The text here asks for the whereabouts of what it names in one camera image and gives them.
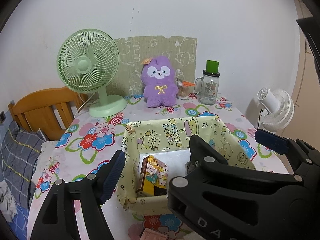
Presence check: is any grey knitted glove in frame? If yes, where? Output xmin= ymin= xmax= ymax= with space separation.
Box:
xmin=185 ymin=161 xmax=196 ymax=174

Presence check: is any beige door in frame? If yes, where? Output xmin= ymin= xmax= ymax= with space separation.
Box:
xmin=279 ymin=0 xmax=319 ymax=149

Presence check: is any white floor fan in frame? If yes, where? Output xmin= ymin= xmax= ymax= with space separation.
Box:
xmin=257 ymin=87 xmax=295 ymax=133

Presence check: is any yellow cartoon carton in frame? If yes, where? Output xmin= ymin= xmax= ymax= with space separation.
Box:
xmin=136 ymin=155 xmax=169 ymax=197

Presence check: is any floral tablecloth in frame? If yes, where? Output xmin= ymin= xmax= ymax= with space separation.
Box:
xmin=27 ymin=93 xmax=287 ymax=239

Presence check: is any pink mask packet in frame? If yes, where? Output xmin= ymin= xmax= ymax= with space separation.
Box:
xmin=140 ymin=228 xmax=168 ymax=240

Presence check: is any yellow cartoon paper box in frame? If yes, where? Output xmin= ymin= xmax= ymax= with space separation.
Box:
xmin=117 ymin=115 xmax=255 ymax=216

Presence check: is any grey plaid pillow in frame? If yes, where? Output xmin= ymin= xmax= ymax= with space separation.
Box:
xmin=1 ymin=121 xmax=44 ymax=209

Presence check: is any glass jar with green lid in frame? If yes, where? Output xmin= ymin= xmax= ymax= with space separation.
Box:
xmin=194 ymin=60 xmax=220 ymax=105

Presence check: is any toothpick holder orange lid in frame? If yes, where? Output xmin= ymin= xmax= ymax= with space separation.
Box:
xmin=176 ymin=79 xmax=195 ymax=100

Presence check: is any purple plush toy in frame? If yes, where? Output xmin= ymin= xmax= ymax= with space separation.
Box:
xmin=141 ymin=55 xmax=178 ymax=108

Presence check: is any green desk fan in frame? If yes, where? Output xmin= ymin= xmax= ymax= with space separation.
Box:
xmin=56 ymin=29 xmax=127 ymax=118

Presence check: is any green cartoon patterned board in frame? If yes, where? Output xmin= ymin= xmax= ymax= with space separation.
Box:
xmin=106 ymin=36 xmax=197 ymax=96

